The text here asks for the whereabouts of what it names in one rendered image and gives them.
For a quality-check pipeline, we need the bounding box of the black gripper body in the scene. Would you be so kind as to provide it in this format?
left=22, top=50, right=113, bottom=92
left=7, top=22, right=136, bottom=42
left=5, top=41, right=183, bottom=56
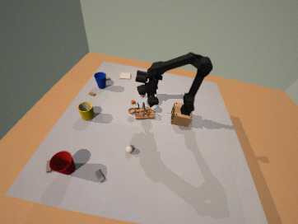
left=147, top=82, right=159, bottom=105

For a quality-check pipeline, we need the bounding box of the yellow open cup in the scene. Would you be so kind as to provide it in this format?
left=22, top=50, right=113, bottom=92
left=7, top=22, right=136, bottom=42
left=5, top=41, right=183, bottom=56
left=78, top=101, right=95, bottom=121

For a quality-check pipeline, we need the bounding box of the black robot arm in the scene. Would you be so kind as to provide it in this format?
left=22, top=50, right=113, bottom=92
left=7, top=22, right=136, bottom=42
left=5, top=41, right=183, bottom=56
left=136, top=52, right=212, bottom=116

